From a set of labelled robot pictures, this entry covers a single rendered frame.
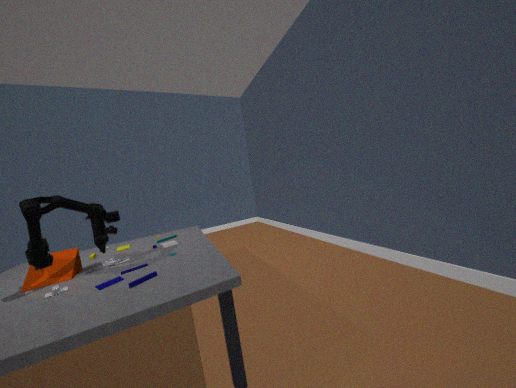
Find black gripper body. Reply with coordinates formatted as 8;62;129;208
92;225;109;243

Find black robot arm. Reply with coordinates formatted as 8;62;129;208
19;195;120;270

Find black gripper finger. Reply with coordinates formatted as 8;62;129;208
95;240;108;253

